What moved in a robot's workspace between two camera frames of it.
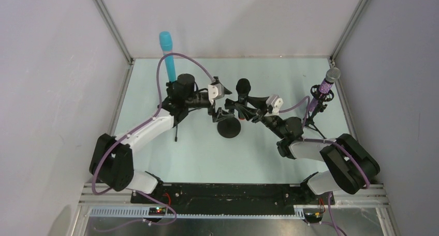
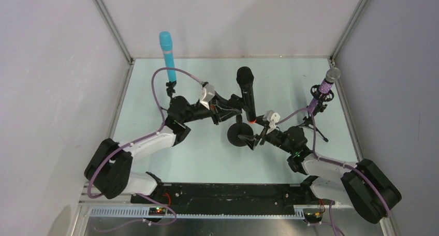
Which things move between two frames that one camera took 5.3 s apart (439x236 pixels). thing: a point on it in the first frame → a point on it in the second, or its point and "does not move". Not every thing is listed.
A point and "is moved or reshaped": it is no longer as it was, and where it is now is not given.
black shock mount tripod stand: [325, 96] does not move
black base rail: [231, 198] does not move
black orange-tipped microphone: [243, 86] is moved or reshaped
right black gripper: [261, 114] → [263, 135]
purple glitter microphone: [332, 75] does not move
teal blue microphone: [166, 43] does not move
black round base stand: [229, 127] is moved or reshaped
